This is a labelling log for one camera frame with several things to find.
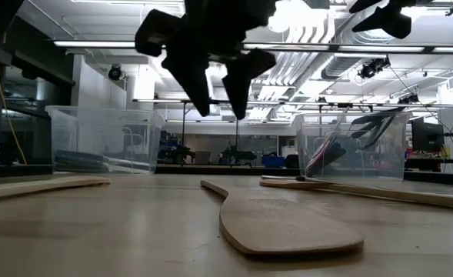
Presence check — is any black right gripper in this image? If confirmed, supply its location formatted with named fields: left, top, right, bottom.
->
left=348, top=0, right=418, bottom=40

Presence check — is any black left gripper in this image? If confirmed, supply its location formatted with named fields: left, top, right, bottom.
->
left=160, top=0, right=278, bottom=122

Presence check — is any black rectangular turner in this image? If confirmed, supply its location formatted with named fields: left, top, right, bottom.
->
left=318, top=141, right=348, bottom=167

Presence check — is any slotted wooden spatula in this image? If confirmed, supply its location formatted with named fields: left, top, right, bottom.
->
left=258, top=179, right=453, bottom=212

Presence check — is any wooden spork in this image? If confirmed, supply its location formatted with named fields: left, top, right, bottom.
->
left=0, top=175, right=112, bottom=203

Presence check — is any black ceiling spotlight cluster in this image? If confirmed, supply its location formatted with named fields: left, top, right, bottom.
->
left=358, top=56, right=391, bottom=80

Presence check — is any small black ceiling fixture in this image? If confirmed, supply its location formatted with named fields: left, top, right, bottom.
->
left=398, top=93, right=420, bottom=105

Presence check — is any blue plastic crate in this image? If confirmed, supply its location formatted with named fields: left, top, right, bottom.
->
left=261, top=152, right=287, bottom=169

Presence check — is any clear plastic storage bin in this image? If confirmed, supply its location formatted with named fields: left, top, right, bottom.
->
left=45, top=105, right=166, bottom=176
left=291, top=111, right=414, bottom=182

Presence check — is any black computer monitor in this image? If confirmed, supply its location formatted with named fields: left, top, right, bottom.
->
left=411, top=116, right=446, bottom=153

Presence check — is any black background rig frame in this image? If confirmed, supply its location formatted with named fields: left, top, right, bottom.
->
left=133, top=98, right=240, bottom=167

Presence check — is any silver ventilation duct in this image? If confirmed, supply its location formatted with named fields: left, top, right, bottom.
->
left=320, top=30, right=404, bottom=81

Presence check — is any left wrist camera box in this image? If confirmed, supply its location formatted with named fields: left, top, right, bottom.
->
left=133, top=8, right=183, bottom=58

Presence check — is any black aluminium table frame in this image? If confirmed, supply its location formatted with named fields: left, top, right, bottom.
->
left=0, top=161, right=453, bottom=186

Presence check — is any black ceiling dome camera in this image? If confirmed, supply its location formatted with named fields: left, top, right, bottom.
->
left=107, top=64, right=124, bottom=82

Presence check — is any yellow extension cord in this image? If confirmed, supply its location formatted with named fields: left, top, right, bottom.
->
left=0, top=53, right=28, bottom=166

